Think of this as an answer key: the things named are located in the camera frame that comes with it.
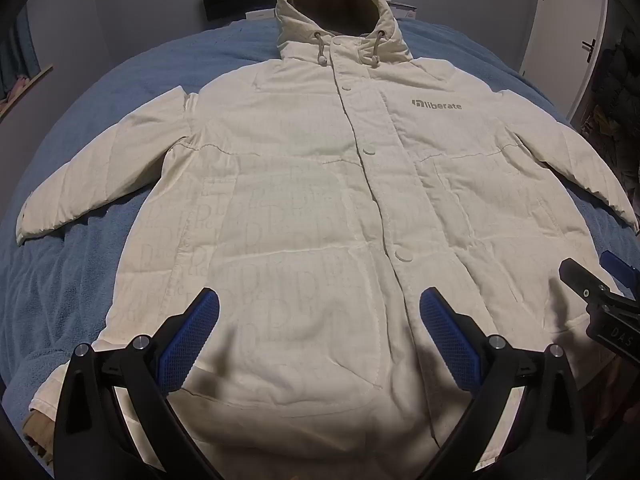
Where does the blue fleece blanket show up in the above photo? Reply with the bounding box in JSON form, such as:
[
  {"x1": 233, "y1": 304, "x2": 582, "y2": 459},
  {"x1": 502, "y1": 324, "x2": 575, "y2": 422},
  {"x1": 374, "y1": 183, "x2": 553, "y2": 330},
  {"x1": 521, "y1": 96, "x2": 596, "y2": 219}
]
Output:
[{"x1": 0, "y1": 14, "x2": 640, "y2": 441}]

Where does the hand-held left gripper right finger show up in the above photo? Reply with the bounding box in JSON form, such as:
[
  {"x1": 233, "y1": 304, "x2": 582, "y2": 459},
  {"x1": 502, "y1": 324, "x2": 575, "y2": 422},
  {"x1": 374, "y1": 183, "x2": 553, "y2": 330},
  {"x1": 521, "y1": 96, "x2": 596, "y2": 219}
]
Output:
[{"x1": 419, "y1": 287, "x2": 588, "y2": 480}]

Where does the teal curtain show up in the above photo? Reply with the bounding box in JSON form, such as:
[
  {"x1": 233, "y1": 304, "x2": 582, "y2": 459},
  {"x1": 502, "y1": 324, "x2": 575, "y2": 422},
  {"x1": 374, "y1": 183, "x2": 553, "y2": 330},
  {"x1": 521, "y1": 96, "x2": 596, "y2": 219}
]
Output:
[{"x1": 0, "y1": 6, "x2": 42, "y2": 92}]

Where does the white box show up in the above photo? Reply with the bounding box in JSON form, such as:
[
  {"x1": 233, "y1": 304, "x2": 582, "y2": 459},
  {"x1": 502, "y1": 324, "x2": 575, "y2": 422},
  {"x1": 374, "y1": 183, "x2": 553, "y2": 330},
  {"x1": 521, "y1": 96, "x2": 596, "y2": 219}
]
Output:
[{"x1": 388, "y1": 2, "x2": 419, "y2": 22}]

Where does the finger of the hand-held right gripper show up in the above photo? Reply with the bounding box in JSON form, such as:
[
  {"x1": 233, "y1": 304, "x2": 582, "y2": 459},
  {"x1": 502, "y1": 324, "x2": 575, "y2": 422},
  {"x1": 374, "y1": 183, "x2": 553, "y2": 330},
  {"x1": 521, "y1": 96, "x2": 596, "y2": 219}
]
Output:
[
  {"x1": 559, "y1": 258, "x2": 612, "y2": 307},
  {"x1": 601, "y1": 250, "x2": 640, "y2": 292}
]

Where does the white hooded jacket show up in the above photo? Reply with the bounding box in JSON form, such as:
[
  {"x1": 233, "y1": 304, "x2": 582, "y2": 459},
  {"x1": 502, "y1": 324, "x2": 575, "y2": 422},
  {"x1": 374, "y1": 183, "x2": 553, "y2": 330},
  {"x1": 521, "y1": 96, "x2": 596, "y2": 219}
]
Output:
[{"x1": 15, "y1": 0, "x2": 640, "y2": 480}]

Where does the white door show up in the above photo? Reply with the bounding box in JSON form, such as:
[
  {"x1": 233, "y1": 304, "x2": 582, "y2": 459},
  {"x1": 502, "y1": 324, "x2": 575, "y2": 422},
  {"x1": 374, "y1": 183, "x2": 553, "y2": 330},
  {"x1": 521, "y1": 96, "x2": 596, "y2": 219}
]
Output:
[{"x1": 519, "y1": 0, "x2": 609, "y2": 92}]

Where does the pile of dark clothes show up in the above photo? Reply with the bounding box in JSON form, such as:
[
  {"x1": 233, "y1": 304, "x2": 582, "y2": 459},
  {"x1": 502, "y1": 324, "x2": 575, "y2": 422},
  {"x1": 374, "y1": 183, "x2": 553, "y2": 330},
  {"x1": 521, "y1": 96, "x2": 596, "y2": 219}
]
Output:
[{"x1": 579, "y1": 24, "x2": 640, "y2": 163}]

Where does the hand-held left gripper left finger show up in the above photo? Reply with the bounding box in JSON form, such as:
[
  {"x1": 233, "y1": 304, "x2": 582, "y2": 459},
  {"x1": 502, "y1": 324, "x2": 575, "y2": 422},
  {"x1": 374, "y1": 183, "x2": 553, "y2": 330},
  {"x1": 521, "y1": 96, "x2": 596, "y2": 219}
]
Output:
[{"x1": 54, "y1": 287, "x2": 226, "y2": 480}]

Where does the wooden board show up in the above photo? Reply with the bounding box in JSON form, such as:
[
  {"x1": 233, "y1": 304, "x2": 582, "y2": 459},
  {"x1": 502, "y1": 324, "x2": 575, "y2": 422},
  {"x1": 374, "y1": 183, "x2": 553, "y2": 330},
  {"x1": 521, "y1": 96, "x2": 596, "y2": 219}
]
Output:
[{"x1": 0, "y1": 64, "x2": 54, "y2": 122}]

